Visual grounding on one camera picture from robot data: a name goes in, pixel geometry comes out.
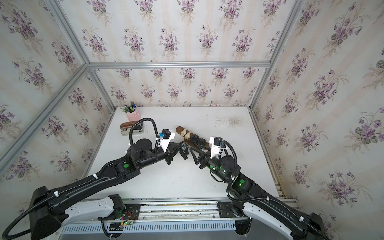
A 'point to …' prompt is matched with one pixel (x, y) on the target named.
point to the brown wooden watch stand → (178, 130)
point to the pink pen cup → (134, 116)
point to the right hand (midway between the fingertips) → (196, 148)
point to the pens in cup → (129, 109)
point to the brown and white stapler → (126, 127)
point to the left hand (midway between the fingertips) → (184, 144)
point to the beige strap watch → (186, 135)
